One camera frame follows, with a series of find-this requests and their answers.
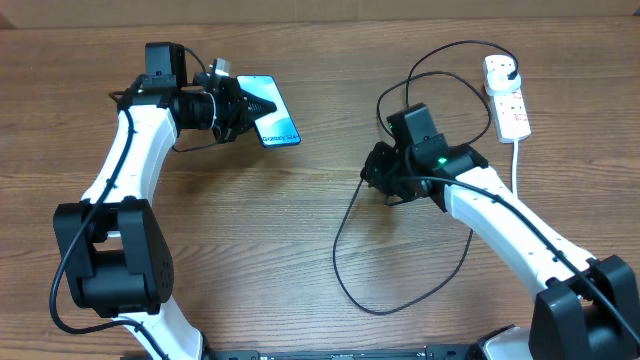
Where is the black Samsung Galaxy smartphone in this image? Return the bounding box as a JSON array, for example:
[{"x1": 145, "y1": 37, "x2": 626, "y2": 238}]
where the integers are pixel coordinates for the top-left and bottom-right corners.
[{"x1": 237, "y1": 75, "x2": 301, "y2": 148}]

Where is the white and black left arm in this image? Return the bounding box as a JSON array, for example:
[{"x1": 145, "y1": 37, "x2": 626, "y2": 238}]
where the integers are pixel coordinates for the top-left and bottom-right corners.
[{"x1": 52, "y1": 42, "x2": 288, "y2": 359}]

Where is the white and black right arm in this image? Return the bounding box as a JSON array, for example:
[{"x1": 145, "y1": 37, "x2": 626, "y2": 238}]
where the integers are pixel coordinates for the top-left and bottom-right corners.
[{"x1": 361, "y1": 103, "x2": 639, "y2": 359}]

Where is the white USB charger adapter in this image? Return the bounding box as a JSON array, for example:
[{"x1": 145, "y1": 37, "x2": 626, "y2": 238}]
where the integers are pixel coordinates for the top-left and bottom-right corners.
[{"x1": 485, "y1": 70, "x2": 522, "y2": 96}]

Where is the white power strip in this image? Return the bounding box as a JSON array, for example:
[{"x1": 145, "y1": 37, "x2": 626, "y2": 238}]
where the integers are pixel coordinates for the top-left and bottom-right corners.
[{"x1": 482, "y1": 55, "x2": 531, "y2": 143}]

